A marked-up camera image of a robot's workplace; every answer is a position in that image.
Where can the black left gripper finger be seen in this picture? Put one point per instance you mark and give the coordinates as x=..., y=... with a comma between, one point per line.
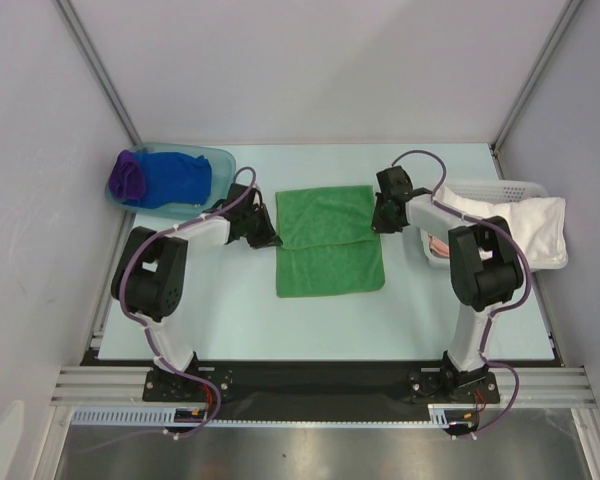
x=265, y=242
x=268, y=231

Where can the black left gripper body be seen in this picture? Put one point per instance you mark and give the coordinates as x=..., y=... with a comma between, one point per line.
x=253, y=221

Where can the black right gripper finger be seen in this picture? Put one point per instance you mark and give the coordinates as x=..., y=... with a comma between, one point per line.
x=380, y=202
x=382, y=226

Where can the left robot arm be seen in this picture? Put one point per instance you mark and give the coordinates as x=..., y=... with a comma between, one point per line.
x=149, y=279

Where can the pink towel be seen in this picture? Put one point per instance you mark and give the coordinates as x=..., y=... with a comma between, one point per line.
x=439, y=248

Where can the white plastic basket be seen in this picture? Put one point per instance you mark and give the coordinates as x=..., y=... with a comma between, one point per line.
x=520, y=190

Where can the aluminium frame rail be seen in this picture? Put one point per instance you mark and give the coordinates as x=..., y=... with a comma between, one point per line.
x=123, y=385

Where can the teal plastic bin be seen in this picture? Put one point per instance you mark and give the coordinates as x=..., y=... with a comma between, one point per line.
x=223, y=166

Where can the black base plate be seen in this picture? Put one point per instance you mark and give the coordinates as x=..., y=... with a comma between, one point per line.
x=319, y=391

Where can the green microfibre towel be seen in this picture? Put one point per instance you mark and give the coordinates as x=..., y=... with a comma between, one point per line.
x=328, y=245

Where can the white towel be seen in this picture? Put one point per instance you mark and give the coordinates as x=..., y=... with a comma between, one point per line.
x=535, y=225

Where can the purple towel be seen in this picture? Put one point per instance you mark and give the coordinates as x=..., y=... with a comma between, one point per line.
x=127, y=180

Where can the blue towel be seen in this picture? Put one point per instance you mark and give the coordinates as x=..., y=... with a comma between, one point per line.
x=173, y=177

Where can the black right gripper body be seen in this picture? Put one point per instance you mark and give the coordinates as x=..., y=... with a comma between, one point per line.
x=384, y=215

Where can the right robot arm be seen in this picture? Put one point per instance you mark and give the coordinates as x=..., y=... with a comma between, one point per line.
x=484, y=265

